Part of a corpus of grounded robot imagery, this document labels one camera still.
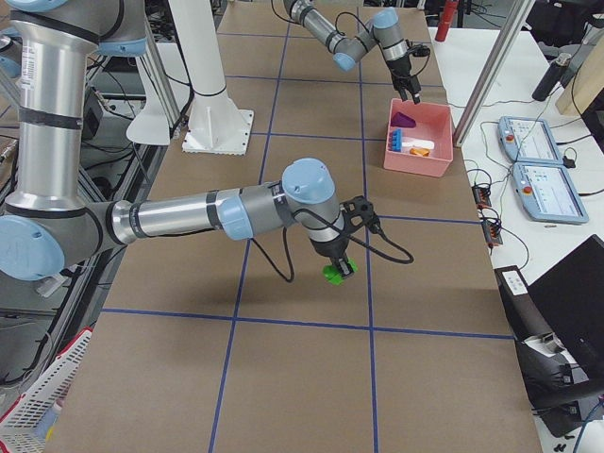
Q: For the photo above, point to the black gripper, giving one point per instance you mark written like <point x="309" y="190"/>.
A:
<point x="401" y="71"/>
<point x="330" y="248"/>

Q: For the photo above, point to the green block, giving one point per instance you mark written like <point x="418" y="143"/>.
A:
<point x="339" y="270"/>

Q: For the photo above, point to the purple block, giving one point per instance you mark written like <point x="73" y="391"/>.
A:
<point x="400" y="119"/>

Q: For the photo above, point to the pink plastic box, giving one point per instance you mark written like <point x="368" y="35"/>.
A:
<point x="419" y="138"/>

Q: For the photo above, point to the blue block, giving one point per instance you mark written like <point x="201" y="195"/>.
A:
<point x="395" y="140"/>

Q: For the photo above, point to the orange block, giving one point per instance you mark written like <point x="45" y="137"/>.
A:
<point x="419" y="151"/>

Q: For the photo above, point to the white label in box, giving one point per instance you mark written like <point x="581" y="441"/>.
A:
<point x="409" y="142"/>

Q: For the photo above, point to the blue tape line lengthwise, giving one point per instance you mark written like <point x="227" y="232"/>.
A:
<point x="368" y="264"/>

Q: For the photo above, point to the red bottle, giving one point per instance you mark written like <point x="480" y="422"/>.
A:
<point x="446" y="19"/>

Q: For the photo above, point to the upper teach pendant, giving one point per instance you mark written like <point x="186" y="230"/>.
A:
<point x="528" y="140"/>

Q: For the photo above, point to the teach pendant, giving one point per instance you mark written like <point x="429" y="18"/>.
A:
<point x="528" y="140"/>
<point x="547" y="194"/>

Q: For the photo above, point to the black bottle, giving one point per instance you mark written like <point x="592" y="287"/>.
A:
<point x="552" y="76"/>

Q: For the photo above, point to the lower teach pendant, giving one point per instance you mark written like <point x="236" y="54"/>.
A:
<point x="547" y="194"/>

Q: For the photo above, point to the black laptop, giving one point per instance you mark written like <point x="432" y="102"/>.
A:
<point x="570" y="297"/>

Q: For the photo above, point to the blue tape line crosswise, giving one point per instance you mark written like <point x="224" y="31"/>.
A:
<point x="292" y="323"/>

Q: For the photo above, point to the white perforated basket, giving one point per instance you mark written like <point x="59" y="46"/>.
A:
<point x="27" y="424"/>

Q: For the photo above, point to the aluminium frame post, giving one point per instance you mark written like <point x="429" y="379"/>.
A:
<point x="501" y="49"/>

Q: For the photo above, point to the white camera stand base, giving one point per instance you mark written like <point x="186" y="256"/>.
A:
<point x="216" y="125"/>

